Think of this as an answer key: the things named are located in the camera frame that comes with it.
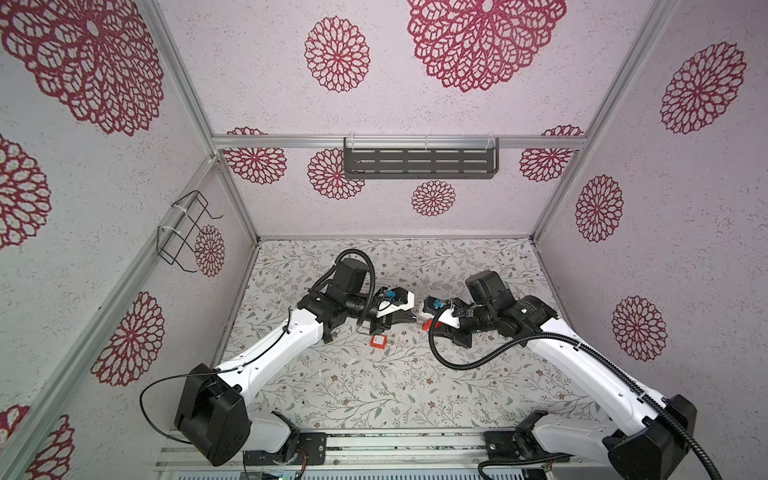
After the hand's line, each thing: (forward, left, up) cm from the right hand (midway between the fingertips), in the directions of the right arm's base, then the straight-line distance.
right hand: (433, 319), depth 74 cm
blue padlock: (-4, +1, +14) cm, 14 cm away
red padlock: (+3, +14, -19) cm, 24 cm away
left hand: (-1, +6, +2) cm, 6 cm away
